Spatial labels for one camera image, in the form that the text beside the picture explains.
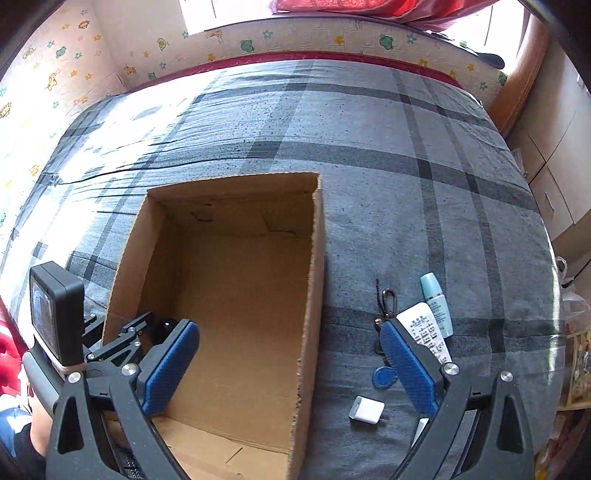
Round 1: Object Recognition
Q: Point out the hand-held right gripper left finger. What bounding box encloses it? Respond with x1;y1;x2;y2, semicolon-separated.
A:
45;320;200;480

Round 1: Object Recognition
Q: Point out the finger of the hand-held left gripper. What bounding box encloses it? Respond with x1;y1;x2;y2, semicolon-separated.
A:
85;332;144;366
120;312;185;347

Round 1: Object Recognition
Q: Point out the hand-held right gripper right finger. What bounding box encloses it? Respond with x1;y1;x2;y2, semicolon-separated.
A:
379;318;536;480

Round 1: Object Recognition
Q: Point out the white remote control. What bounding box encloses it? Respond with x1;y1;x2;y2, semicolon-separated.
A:
396;302;454;365

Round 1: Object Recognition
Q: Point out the white charger adapter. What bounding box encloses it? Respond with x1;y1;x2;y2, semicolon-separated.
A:
348;396;385;428

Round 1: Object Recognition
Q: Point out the teal cosmetic bottle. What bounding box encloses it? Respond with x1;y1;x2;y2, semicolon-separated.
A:
419;272;454;337

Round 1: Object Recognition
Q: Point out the cardboard box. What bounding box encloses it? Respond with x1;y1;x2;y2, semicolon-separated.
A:
102;172;326;480

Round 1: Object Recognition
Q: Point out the person's left forearm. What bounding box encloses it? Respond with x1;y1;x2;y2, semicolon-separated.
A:
29;408;54;462

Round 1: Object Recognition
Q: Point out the red printed blanket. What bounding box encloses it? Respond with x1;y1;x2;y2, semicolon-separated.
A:
0;300;42;409

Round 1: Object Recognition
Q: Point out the wooden rack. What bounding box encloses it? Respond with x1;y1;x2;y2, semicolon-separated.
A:
558;318;591;411

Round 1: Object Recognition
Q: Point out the white plastic bag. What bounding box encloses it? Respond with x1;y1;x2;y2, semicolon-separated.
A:
556;256;591;324

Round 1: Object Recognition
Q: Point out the grey plaid bed sheet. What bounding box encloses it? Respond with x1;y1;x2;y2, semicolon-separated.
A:
0;59;566;480

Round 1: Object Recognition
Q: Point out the white cabinet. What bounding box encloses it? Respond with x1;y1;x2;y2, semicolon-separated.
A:
508;41;591;252

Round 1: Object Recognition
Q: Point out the wooden bed headboard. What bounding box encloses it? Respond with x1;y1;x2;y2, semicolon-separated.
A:
487;18;550;137

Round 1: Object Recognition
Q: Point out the window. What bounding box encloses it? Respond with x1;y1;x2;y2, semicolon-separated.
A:
180;0;278;35

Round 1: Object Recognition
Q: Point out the red curtain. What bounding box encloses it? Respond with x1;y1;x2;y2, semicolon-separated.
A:
270;0;462;34

